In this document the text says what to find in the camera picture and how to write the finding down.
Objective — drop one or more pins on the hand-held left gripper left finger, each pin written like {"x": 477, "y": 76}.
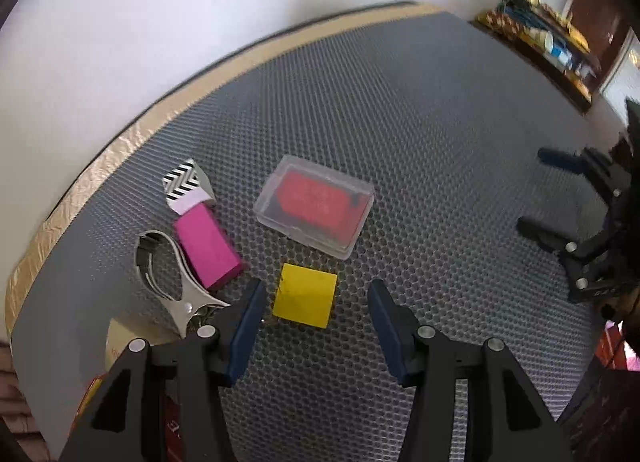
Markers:
{"x": 245, "y": 337}

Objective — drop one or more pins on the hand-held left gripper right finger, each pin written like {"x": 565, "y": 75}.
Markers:
{"x": 390, "y": 337}

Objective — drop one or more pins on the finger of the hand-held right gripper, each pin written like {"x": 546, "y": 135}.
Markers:
{"x": 545, "y": 233}
{"x": 557, "y": 158}

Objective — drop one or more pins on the silver metal clipper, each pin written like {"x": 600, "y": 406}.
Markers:
{"x": 187, "y": 299}

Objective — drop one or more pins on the yellow block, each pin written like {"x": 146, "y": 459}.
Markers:
{"x": 305, "y": 294}

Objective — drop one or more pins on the pink block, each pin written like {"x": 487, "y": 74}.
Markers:
{"x": 210, "y": 247}

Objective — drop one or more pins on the red tin box gold interior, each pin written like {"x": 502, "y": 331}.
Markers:
{"x": 120, "y": 337}

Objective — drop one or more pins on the clear case red cards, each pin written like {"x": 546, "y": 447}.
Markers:
{"x": 315, "y": 204}

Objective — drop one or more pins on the table with tan taped edge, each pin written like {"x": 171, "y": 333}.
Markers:
{"x": 116, "y": 154}

